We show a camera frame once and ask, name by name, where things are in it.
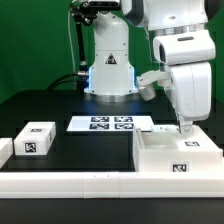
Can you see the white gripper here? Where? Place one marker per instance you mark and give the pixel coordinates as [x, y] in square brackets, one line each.
[190, 93]

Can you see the white cabinet door panel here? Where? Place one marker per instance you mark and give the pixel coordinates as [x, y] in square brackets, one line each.
[195, 140]

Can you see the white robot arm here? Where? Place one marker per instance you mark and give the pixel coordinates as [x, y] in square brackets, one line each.
[141, 43]

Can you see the white cabinet body box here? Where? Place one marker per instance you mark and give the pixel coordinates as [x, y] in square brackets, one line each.
[148, 157]

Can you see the white cabinet top block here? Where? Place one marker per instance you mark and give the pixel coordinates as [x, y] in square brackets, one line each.
[35, 139]

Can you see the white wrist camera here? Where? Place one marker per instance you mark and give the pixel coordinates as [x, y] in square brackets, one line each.
[144, 83]

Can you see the white marker base plate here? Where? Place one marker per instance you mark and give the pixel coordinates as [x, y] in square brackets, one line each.
[109, 123]

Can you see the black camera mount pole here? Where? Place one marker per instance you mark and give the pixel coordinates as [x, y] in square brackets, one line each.
[84, 13]

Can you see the white L-shaped obstacle wall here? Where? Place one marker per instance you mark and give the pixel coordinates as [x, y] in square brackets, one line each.
[105, 185]

